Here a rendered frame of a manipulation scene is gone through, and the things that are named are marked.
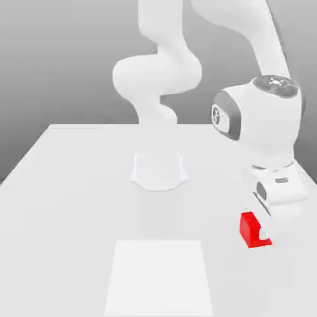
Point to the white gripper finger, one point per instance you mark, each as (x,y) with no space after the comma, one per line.
(263,234)

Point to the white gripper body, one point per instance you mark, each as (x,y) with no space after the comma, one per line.
(266,209)

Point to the small red cube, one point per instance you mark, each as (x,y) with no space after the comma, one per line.
(249,229)

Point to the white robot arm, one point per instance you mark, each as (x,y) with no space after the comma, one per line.
(267,128)

